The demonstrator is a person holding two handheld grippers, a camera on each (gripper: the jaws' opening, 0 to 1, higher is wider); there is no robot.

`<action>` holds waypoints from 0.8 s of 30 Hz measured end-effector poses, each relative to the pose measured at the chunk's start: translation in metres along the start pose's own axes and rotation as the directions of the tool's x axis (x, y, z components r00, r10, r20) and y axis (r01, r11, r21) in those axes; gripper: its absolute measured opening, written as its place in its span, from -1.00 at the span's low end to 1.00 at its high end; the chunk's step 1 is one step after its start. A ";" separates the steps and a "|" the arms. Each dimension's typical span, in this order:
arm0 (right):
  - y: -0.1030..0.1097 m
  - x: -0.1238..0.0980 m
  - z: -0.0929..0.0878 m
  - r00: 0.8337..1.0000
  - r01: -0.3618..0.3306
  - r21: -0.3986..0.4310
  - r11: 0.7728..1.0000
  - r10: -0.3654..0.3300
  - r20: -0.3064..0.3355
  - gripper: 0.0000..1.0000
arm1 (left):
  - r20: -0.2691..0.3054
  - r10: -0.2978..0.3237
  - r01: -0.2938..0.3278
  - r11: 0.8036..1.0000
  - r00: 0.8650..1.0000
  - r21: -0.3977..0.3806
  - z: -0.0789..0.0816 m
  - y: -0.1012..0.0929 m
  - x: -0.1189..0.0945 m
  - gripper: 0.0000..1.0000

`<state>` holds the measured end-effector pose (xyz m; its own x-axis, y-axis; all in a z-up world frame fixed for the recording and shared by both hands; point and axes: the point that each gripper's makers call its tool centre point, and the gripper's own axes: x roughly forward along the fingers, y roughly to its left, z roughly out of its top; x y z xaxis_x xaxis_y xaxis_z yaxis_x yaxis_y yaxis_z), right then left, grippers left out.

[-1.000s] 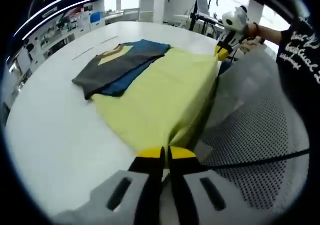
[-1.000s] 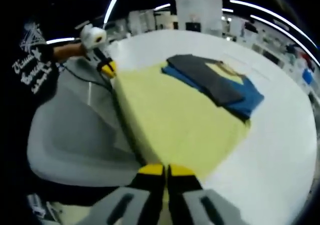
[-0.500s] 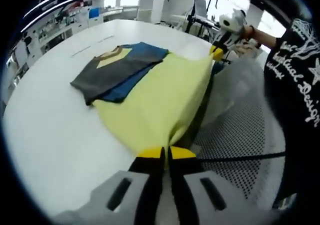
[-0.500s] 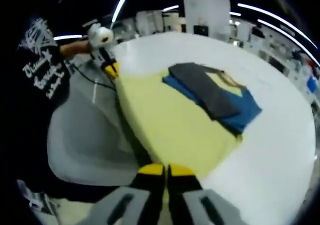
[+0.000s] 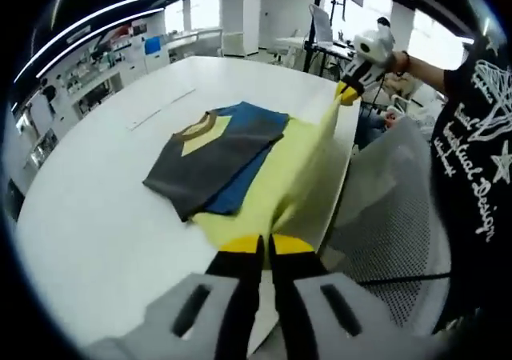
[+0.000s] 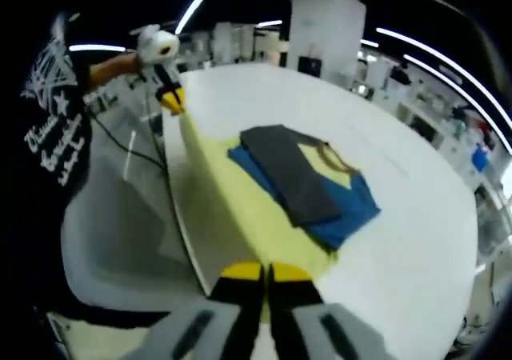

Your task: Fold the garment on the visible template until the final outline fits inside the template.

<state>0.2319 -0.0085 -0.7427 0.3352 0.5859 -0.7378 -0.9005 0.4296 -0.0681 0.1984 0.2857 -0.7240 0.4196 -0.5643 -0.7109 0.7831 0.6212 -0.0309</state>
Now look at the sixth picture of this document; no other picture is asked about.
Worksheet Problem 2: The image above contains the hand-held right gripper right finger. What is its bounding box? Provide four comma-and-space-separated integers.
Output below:
267, 262, 395, 360

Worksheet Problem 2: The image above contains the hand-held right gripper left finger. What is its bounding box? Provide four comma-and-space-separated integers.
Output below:
119, 262, 265, 360

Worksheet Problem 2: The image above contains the yellow blue grey garment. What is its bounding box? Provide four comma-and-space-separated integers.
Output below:
175, 111, 381, 285

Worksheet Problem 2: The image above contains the white pillar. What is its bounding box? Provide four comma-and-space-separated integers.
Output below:
288, 0, 367, 83

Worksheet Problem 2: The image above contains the blue bin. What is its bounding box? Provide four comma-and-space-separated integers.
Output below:
471, 146, 491, 173

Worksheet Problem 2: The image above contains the long ceiling light strip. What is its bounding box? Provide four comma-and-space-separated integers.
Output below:
375, 26, 512, 155
403, 54, 512, 125

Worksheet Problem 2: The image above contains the black cable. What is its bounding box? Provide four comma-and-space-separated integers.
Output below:
90, 111, 169, 169

